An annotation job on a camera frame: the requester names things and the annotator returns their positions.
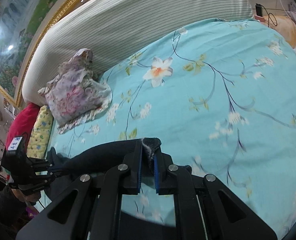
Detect black pants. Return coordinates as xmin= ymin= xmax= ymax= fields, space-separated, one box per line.
xmin=44 ymin=138 xmax=196 ymax=209

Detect person's left hand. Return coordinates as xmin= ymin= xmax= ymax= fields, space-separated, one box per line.
xmin=11 ymin=189 xmax=41 ymax=205

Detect yellow cartoon print pillow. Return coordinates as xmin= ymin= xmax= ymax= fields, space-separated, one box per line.
xmin=27 ymin=106 xmax=54 ymax=159

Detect red fluffy pillow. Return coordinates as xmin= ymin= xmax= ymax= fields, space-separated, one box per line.
xmin=6 ymin=103 xmax=41 ymax=148

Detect purple pink floral pillow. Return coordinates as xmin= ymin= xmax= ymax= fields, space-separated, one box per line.
xmin=38 ymin=48 xmax=112 ymax=134

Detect turquoise floral bed sheet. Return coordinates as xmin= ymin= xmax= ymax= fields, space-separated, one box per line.
xmin=50 ymin=19 xmax=296 ymax=238

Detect gold framed landscape painting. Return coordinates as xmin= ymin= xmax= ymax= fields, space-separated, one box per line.
xmin=0 ymin=0 xmax=84 ymax=107

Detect striped grey headboard cushion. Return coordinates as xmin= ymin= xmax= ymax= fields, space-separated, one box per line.
xmin=22 ymin=0 xmax=252 ymax=106

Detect orange blanket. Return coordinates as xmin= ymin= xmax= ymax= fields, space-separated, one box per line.
xmin=261 ymin=15 xmax=296 ymax=48

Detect black charger with cable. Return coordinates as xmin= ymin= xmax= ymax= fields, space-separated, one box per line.
xmin=254 ymin=3 xmax=277 ymax=27

